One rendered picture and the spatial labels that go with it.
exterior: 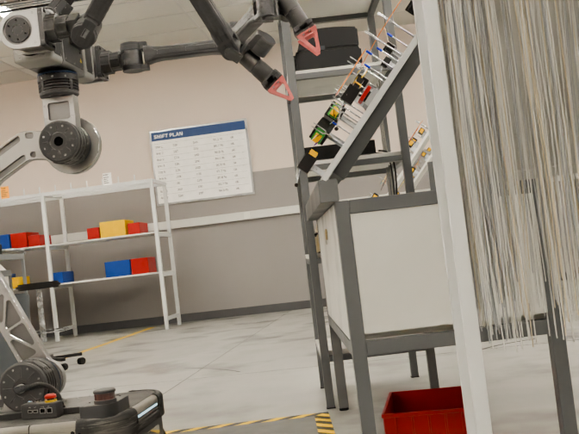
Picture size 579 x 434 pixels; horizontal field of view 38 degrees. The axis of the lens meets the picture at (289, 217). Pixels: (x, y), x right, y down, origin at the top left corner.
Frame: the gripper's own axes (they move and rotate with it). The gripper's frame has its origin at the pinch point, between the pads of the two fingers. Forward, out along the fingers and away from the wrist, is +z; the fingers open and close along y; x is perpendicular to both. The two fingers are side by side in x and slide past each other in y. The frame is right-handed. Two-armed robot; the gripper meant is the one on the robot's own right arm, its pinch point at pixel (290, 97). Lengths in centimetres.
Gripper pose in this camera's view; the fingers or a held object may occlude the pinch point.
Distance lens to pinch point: 267.2
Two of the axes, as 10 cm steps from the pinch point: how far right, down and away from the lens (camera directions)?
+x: -6.7, 7.4, 0.6
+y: 0.5, -0.4, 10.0
